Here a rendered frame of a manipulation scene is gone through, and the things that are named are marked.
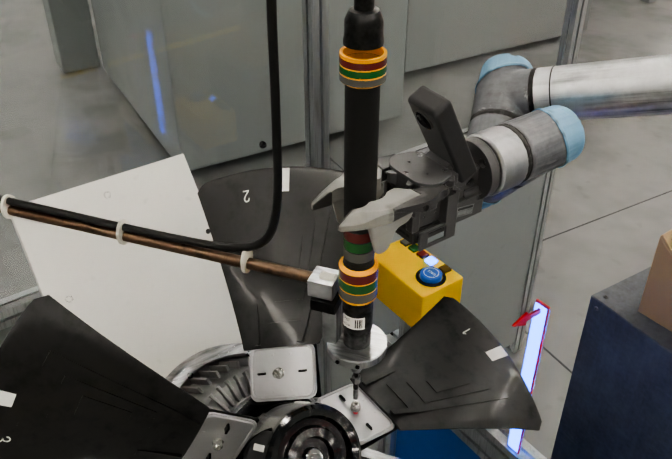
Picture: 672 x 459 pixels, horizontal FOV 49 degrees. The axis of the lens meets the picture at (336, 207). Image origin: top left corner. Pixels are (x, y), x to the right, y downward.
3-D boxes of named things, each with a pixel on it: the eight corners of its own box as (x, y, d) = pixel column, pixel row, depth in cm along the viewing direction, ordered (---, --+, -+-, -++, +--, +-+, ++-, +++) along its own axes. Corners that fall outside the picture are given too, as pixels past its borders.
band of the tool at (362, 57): (332, 87, 67) (332, 57, 65) (348, 69, 70) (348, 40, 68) (378, 94, 65) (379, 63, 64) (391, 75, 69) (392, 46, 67)
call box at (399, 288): (365, 295, 145) (366, 252, 139) (404, 276, 150) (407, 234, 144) (419, 341, 134) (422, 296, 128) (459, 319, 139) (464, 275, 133)
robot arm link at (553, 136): (556, 172, 95) (602, 146, 88) (497, 199, 90) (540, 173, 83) (528, 120, 96) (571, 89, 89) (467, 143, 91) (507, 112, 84)
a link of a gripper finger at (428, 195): (404, 228, 72) (458, 194, 77) (405, 215, 71) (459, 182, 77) (369, 209, 75) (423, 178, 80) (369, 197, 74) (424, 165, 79)
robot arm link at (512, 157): (533, 140, 82) (480, 114, 87) (504, 152, 80) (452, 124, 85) (523, 197, 86) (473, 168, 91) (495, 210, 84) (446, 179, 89)
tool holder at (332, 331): (302, 357, 85) (299, 292, 80) (323, 318, 91) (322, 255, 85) (376, 376, 82) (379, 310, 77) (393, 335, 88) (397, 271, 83)
